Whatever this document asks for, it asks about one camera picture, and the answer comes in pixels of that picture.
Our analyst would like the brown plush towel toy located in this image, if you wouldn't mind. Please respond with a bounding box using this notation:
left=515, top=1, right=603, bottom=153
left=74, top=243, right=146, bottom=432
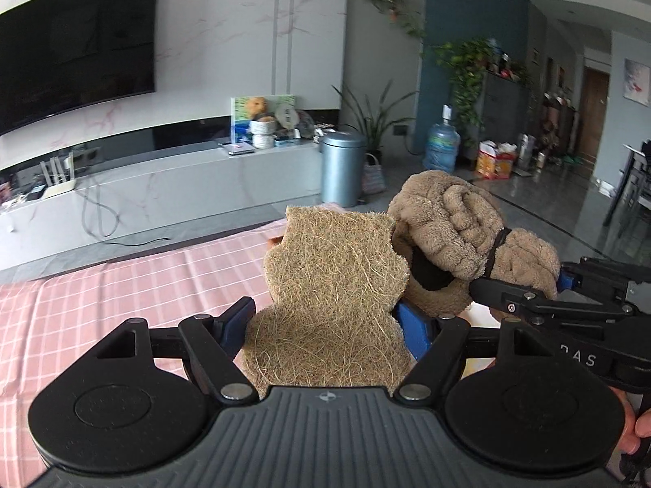
left=387, top=170, right=561, bottom=317

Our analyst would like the brown loofah sponge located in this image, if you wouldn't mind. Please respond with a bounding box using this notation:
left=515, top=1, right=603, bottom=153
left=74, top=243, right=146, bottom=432
left=242, top=207, right=415, bottom=395

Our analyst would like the person's right hand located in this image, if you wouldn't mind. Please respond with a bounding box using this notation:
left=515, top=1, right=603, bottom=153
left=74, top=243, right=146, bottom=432
left=611, top=388, right=651, bottom=455

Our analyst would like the orange cardboard box on floor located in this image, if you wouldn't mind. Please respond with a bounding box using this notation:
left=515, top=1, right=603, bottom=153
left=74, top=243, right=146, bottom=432
left=476, top=140, right=518, bottom=180

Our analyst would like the pink checkered tablecloth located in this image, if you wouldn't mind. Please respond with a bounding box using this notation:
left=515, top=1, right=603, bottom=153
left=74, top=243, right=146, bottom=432
left=1, top=219, right=286, bottom=487

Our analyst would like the blue water jug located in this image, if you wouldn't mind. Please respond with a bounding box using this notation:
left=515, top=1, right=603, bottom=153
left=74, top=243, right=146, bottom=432
left=424, top=105, right=461, bottom=174

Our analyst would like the white marble tv cabinet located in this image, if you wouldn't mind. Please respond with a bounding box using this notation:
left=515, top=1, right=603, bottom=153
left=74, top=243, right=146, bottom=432
left=1, top=142, right=322, bottom=269

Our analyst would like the dark shelf cabinet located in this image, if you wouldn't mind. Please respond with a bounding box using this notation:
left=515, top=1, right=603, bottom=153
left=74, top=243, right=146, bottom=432
left=479, top=73, right=529, bottom=144

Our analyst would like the blue-grey metal trash bin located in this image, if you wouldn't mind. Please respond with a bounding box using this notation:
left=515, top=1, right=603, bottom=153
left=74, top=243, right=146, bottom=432
left=321, top=131, right=366, bottom=207

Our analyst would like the white wifi router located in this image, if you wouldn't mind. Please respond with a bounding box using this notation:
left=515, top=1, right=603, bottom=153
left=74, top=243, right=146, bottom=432
left=40, top=152, right=76, bottom=199

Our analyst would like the floor potted green plant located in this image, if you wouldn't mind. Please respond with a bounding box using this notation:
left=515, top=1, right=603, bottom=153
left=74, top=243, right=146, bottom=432
left=332, top=79, right=416, bottom=159

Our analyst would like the brown teddy bear on cabinet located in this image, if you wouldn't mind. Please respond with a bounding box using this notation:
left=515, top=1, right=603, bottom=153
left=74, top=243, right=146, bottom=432
left=245, top=96, right=268, bottom=120

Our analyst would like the trailing pothos plant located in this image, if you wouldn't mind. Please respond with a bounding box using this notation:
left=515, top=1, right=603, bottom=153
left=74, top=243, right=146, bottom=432
left=435, top=37, right=494, bottom=137

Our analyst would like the black wall television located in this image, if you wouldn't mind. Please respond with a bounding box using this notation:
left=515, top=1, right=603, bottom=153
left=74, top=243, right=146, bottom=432
left=1, top=0, right=158, bottom=133

